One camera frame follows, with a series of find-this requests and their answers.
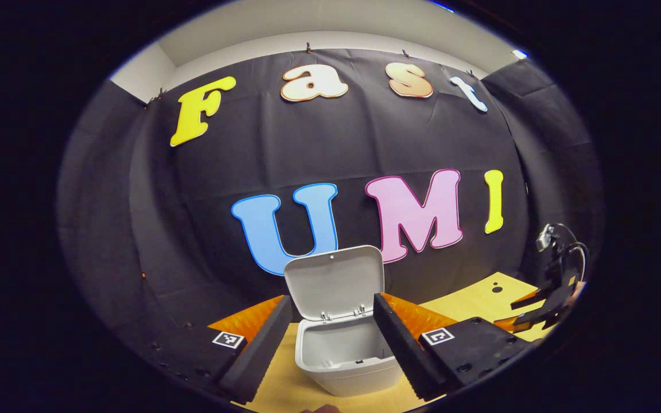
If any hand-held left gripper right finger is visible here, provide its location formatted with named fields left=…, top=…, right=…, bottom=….
left=373, top=292, right=533, bottom=402

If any white desktop garbage bin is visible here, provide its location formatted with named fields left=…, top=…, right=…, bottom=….
left=283, top=245, right=406, bottom=398

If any wooden desktop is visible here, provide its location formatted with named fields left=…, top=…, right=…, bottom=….
left=210, top=271, right=555, bottom=413

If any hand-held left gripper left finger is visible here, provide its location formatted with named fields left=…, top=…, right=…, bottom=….
left=138, top=295, right=294, bottom=405

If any black backdrop cloth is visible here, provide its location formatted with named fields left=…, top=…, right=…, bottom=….
left=56, top=49, right=605, bottom=368

